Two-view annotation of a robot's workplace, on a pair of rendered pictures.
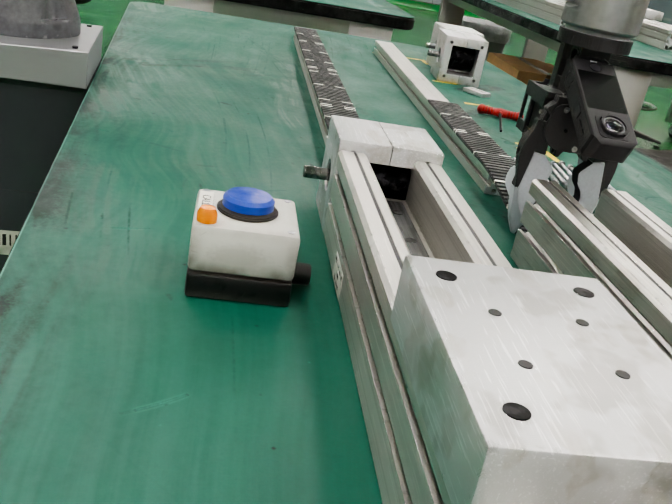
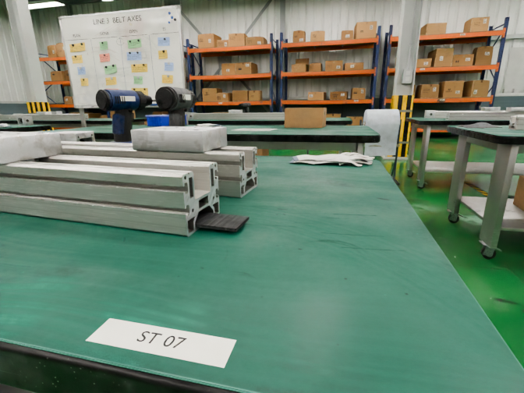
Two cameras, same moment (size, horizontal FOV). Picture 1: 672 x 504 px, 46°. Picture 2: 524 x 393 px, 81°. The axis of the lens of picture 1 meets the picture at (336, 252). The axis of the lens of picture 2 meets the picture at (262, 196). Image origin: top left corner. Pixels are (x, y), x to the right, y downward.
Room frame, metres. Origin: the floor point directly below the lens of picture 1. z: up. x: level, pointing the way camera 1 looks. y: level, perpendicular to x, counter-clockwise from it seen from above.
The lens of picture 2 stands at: (-0.36, 0.16, 0.95)
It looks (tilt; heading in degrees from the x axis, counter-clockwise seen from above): 16 degrees down; 298
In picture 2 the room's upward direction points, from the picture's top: 1 degrees counter-clockwise
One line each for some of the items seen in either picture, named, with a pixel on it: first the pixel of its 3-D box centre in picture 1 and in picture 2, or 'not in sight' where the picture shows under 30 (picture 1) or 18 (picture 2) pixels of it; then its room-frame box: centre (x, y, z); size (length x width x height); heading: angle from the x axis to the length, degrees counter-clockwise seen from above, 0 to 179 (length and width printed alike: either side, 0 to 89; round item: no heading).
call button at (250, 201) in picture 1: (248, 206); not in sight; (0.57, 0.07, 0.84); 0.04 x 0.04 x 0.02
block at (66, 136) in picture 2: not in sight; (70, 147); (0.65, -0.42, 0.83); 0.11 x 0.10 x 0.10; 112
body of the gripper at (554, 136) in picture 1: (575, 92); not in sight; (0.81, -0.21, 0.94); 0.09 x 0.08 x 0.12; 10
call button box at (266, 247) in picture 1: (253, 245); not in sight; (0.57, 0.07, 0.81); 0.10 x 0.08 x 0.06; 100
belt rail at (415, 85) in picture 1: (423, 94); not in sight; (1.41, -0.10, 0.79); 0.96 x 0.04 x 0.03; 10
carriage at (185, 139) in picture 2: not in sight; (182, 144); (0.10, -0.34, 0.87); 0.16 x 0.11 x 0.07; 10
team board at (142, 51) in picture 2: not in sight; (129, 105); (2.81, -2.45, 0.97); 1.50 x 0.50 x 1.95; 14
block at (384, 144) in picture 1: (364, 177); not in sight; (0.75, -0.01, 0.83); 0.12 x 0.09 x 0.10; 100
